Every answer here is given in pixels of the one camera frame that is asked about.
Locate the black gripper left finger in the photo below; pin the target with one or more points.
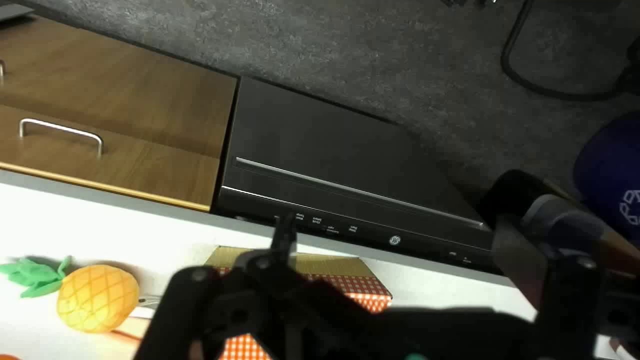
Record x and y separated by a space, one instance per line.
283 232

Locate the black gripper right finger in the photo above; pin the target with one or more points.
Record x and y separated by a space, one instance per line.
526 267

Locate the yellow plush pineapple green leaves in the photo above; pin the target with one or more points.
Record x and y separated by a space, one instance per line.
96 296

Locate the orange checkered cardboard basket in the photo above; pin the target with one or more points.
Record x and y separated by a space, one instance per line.
327 263

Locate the black and grey floor equipment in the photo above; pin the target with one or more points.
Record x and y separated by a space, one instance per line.
561 216

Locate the built-in dishwasher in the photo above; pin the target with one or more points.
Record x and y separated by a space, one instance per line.
320 146

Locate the blue fabric object white print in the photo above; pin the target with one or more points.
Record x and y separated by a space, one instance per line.
610 166

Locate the wooden base cabinet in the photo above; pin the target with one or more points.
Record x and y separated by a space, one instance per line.
133 93

